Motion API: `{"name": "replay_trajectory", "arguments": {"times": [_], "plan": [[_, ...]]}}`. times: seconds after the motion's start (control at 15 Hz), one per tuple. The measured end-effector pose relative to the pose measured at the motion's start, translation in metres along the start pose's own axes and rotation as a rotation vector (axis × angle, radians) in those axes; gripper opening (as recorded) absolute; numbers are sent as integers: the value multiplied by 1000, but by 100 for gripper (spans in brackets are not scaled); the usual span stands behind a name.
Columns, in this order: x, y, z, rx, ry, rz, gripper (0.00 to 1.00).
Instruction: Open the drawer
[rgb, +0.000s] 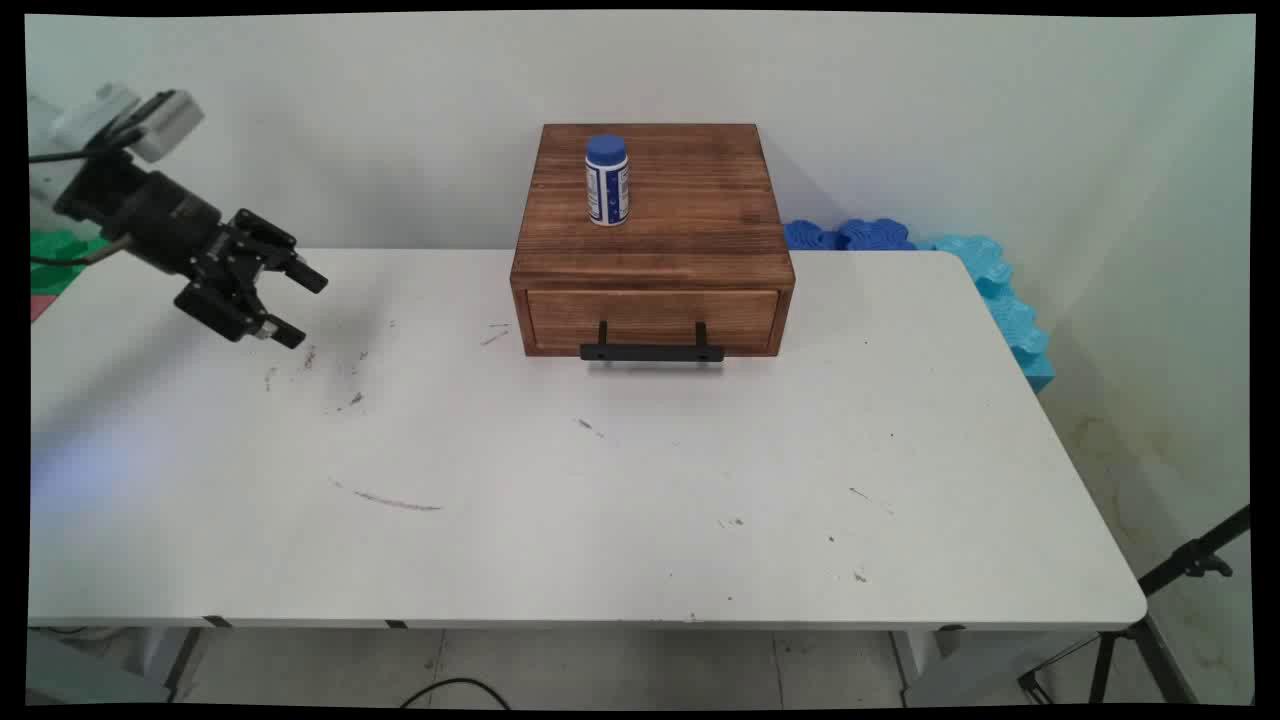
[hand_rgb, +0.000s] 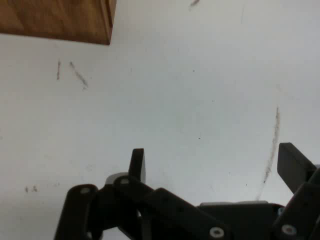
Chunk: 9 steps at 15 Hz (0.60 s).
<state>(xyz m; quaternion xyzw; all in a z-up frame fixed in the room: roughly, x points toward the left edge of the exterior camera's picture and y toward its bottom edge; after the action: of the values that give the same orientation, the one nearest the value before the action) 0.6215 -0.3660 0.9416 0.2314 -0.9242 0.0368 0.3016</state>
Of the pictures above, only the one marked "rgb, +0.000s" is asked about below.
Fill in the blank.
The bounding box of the grey table leg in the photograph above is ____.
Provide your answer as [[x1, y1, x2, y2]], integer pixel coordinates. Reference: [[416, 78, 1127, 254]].
[[162, 627, 209, 703], [888, 629, 946, 693]]

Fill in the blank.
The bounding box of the black tripod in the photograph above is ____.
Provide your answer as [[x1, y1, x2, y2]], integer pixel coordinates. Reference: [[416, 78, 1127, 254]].
[[1018, 504, 1253, 707]]

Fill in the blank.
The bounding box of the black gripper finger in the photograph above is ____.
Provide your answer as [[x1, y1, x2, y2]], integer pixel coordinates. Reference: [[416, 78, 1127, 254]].
[[230, 208, 330, 295], [174, 280, 308, 350]]

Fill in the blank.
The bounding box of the black floor cable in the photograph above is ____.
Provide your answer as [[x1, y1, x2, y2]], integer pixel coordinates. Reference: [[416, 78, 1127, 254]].
[[400, 677, 513, 710]]

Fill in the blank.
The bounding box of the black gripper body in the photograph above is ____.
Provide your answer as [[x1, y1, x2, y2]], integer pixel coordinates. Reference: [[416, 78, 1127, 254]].
[[54, 150, 241, 283]]

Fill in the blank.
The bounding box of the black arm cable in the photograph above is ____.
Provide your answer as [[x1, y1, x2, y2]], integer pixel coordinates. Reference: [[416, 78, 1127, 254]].
[[28, 236, 133, 268], [28, 125, 143, 167]]

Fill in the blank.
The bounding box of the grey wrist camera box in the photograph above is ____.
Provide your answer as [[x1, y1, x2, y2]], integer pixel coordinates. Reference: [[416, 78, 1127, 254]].
[[128, 89, 207, 164]]

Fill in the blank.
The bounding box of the light blue foam mat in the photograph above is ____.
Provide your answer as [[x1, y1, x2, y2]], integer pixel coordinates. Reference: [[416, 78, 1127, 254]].
[[914, 234, 1057, 394]]

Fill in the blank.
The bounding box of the dark blue foam mat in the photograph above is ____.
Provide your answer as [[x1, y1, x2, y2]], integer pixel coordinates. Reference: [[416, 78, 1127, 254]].
[[838, 217, 917, 252], [783, 220, 843, 252]]

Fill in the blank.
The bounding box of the wooden drawer with black handle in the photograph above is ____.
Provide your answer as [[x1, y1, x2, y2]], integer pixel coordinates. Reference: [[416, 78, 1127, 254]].
[[524, 289, 782, 364]]

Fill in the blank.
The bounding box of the green foam mat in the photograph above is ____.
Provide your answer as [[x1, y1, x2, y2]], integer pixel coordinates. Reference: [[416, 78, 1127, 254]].
[[29, 229, 111, 297]]

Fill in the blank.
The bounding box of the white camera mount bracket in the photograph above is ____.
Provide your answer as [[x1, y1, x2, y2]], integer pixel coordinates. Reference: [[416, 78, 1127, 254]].
[[50, 83, 143, 151]]

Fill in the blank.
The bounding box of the white bottle with blue cap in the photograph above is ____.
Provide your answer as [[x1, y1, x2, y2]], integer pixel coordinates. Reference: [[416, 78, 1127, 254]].
[[584, 134, 631, 228]]

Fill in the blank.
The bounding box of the brown wooden cabinet box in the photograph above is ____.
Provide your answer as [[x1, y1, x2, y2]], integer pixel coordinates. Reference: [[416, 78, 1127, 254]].
[[510, 123, 797, 359]]

